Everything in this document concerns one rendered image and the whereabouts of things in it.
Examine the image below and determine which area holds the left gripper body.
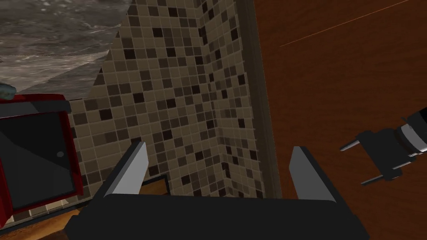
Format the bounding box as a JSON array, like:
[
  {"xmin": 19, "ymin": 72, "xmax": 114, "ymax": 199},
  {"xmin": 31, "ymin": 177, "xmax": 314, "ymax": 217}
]
[{"xmin": 355, "ymin": 128, "xmax": 417, "ymax": 182}]

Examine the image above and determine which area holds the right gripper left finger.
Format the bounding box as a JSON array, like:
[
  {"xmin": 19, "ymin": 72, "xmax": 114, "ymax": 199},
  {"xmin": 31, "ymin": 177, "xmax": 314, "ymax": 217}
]
[{"xmin": 90, "ymin": 141, "xmax": 149, "ymax": 200}]

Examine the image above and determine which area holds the red microwave oven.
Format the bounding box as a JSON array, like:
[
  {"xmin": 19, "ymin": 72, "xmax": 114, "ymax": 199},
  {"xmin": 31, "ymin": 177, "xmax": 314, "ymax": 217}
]
[{"xmin": 0, "ymin": 82, "xmax": 85, "ymax": 228}]

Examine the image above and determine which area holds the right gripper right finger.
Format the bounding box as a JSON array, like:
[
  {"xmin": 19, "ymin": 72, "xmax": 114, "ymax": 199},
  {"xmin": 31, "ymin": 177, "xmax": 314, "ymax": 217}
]
[{"xmin": 288, "ymin": 145, "xmax": 345, "ymax": 203}]

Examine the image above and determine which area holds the brown wooden door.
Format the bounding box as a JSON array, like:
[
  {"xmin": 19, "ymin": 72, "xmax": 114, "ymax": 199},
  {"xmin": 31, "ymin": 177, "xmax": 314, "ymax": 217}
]
[{"xmin": 253, "ymin": 0, "xmax": 427, "ymax": 240}]

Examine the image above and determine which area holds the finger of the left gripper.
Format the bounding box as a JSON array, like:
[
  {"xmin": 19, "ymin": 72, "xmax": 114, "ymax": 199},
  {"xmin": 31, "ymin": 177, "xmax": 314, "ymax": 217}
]
[
  {"xmin": 360, "ymin": 174, "xmax": 385, "ymax": 186},
  {"xmin": 339, "ymin": 139, "xmax": 361, "ymax": 153}
]

